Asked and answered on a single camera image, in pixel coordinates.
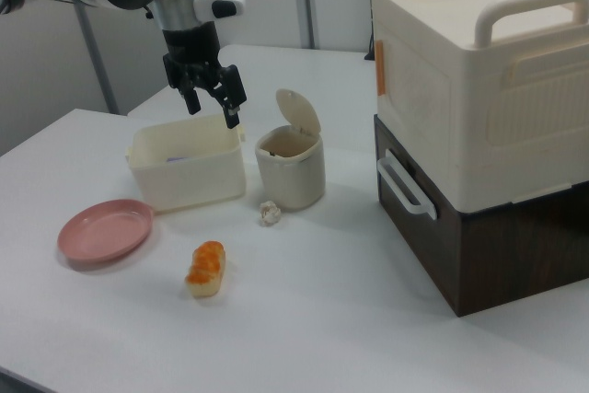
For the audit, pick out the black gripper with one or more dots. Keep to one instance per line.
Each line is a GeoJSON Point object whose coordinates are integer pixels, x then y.
{"type": "Point", "coordinates": [191, 48]}

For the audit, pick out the white paper ball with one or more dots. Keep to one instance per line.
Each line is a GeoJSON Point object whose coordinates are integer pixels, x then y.
{"type": "Point", "coordinates": [269, 213]}

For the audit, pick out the cream trash bin flip lid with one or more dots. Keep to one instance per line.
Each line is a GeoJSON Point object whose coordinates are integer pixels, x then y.
{"type": "Point", "coordinates": [296, 110]}

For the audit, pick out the cream mini trash bin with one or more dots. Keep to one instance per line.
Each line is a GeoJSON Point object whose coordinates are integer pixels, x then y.
{"type": "Point", "coordinates": [290, 181]}

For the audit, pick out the cream plastic storage box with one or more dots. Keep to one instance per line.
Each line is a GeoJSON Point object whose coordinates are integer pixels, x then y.
{"type": "Point", "coordinates": [188, 181]}

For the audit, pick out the toy bread with orange topping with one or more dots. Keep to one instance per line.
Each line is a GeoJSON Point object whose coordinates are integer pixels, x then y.
{"type": "Point", "coordinates": [206, 269]}

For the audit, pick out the pink plastic plate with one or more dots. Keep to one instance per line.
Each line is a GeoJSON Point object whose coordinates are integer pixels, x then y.
{"type": "Point", "coordinates": [103, 232]}

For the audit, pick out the black stand pole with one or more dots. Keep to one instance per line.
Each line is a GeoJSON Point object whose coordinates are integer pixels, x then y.
{"type": "Point", "coordinates": [372, 6]}

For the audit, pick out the cream toy microwave box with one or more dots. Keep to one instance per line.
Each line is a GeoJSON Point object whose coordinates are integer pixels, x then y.
{"type": "Point", "coordinates": [428, 103]}

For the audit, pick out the dark brown drawer cabinet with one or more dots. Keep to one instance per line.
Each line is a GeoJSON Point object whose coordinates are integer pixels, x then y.
{"type": "Point", "coordinates": [506, 255]}

